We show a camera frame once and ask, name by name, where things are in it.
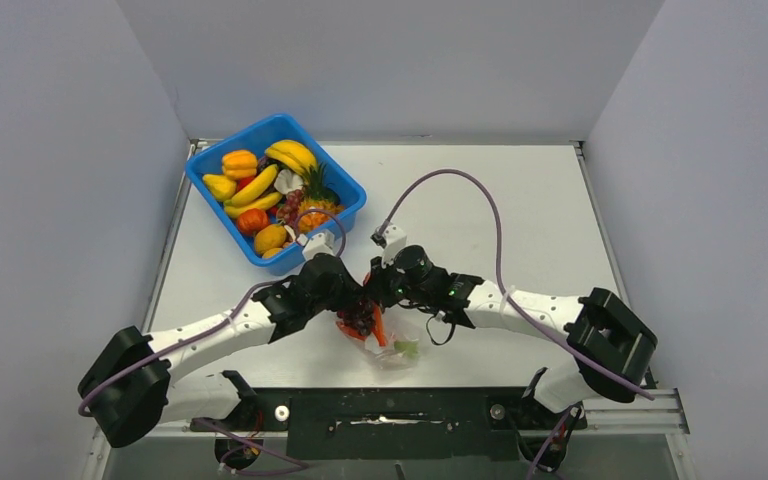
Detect dark purple toy grapes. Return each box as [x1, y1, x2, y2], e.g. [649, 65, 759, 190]
[336, 300, 377, 340]

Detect orange toy carrot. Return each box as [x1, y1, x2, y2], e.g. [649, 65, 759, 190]
[366, 306, 420, 368]

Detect orange toy pineapple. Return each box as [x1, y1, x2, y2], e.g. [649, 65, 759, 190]
[297, 164, 343, 233]

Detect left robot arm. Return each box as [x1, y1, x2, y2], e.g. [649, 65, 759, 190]
[78, 253, 370, 448]

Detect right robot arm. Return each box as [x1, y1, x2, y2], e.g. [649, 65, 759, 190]
[365, 245, 658, 427]

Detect yellow toy mango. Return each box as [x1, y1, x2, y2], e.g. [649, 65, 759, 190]
[253, 224, 289, 259]

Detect small red grape bunch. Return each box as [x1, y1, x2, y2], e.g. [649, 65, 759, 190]
[276, 188, 305, 224]

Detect orange toy tangerine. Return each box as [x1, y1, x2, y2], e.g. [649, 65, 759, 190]
[236, 208, 271, 237]

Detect yellow toy banana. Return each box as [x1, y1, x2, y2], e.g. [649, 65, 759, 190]
[223, 192, 284, 219]
[224, 164, 280, 207]

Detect white toy garlic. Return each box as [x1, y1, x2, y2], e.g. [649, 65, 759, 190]
[273, 169, 304, 195]

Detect yellow banana bunch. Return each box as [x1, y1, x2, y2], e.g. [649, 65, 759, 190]
[265, 139, 318, 176]

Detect yellow toy lemon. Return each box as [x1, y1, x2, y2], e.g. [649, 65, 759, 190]
[202, 174, 238, 203]

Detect orange toy bell pepper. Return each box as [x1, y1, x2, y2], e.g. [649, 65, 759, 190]
[221, 150, 259, 181]

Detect blue plastic bin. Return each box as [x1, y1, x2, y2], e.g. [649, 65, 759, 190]
[185, 113, 367, 275]

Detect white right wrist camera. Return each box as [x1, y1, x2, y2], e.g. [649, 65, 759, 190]
[371, 224, 408, 268]

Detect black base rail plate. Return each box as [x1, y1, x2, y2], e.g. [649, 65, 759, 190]
[190, 387, 588, 468]

